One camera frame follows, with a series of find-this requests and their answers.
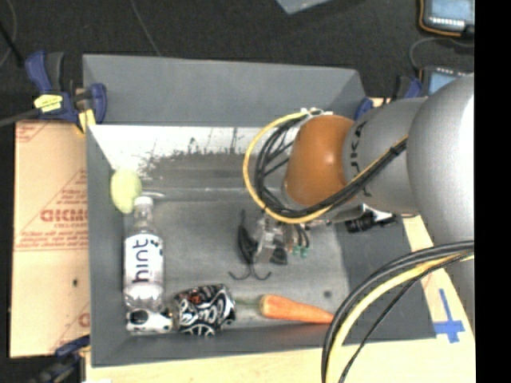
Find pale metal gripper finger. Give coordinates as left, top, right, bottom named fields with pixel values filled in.
left=254, top=230, right=270, bottom=264
left=267, top=234, right=283, bottom=263

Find black sunglasses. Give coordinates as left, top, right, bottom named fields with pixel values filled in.
left=228, top=208, right=289, bottom=282

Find grey metal bin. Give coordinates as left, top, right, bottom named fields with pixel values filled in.
left=81, top=53, right=438, bottom=367

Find orange toy carrot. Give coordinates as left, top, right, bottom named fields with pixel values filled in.
left=235, top=293, right=336, bottom=326

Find black crushed can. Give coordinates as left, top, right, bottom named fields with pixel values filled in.
left=171, top=283, right=238, bottom=338

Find clear plastic bottle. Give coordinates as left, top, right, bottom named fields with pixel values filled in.
left=121, top=195, right=166, bottom=311

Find black and white toy cow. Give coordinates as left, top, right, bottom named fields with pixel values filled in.
left=125, top=308, right=175, bottom=335

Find pale green fruit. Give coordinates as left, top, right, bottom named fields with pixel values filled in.
left=109, top=168, right=144, bottom=215

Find brown cardboard board, red print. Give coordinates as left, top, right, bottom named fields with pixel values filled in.
left=8, top=119, right=91, bottom=359

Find black cylinder on white bracket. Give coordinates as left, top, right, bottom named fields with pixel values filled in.
left=345, top=209, right=398, bottom=234

